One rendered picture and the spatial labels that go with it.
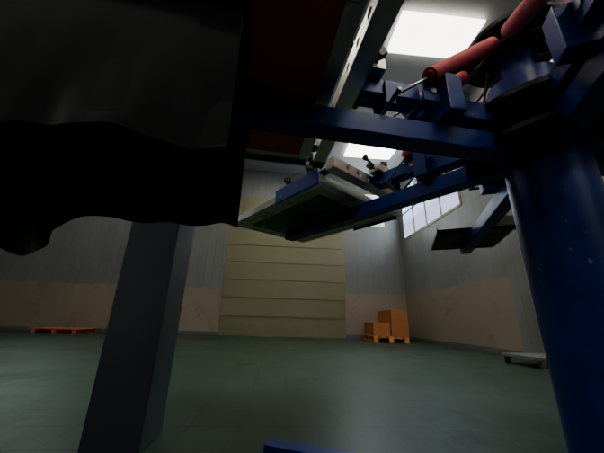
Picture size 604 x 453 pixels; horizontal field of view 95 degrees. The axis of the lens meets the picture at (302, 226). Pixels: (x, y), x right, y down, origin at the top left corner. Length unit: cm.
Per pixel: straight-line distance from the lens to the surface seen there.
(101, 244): 878
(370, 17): 73
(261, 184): 819
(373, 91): 85
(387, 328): 655
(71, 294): 881
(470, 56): 103
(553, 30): 90
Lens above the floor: 40
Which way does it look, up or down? 19 degrees up
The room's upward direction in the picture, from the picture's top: 2 degrees clockwise
